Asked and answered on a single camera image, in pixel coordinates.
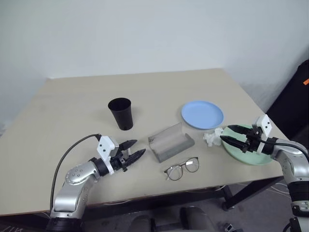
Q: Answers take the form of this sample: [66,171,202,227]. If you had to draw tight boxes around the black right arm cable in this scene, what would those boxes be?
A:
[263,141,309,154]

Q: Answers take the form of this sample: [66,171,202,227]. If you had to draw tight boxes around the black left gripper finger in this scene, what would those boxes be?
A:
[125,148,147,167]
[119,139,138,151]

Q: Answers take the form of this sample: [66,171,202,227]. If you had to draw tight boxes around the open grey glasses case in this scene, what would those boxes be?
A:
[147,122,196,164]

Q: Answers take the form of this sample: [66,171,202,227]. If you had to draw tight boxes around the black case with orange tag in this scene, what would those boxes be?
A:
[265,58,309,148]

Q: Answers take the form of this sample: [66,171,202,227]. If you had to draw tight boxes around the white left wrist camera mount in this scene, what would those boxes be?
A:
[96,135,120,175]

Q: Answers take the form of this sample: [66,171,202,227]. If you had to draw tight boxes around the thin-framed eyeglasses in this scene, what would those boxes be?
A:
[164,156,200,182]

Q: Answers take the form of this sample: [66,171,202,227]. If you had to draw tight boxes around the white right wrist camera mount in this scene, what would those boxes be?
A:
[252,114,271,155]

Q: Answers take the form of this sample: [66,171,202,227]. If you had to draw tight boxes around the light blue plate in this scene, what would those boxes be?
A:
[181,100,225,130]

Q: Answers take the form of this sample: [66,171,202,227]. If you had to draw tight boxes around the black plastic cup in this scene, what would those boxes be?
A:
[107,97,134,131]

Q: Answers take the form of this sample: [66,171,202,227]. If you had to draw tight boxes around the light green plate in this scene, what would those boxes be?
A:
[220,124,275,166]

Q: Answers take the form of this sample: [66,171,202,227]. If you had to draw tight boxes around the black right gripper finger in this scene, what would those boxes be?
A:
[220,135,249,151]
[226,124,253,136]

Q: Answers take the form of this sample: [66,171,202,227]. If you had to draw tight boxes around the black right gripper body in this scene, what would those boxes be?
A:
[241,128,264,154]

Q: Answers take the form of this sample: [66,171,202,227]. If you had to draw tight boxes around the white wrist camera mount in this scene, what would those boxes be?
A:
[252,114,271,155]
[96,135,120,175]

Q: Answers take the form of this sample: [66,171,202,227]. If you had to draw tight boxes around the crumpled white tissue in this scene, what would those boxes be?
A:
[202,127,224,147]

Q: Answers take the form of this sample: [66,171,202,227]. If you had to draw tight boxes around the black metal table frame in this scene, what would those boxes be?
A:
[79,175,286,216]

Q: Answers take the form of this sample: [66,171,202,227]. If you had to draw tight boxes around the white floor cable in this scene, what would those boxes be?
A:
[269,182,292,195]

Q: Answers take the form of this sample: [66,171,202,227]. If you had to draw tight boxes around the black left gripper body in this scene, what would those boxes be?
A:
[110,144,129,173]

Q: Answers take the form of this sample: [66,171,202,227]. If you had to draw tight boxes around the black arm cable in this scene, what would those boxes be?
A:
[263,141,309,154]
[49,133,101,213]

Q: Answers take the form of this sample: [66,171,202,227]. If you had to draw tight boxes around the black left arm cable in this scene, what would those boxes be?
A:
[49,133,101,213]

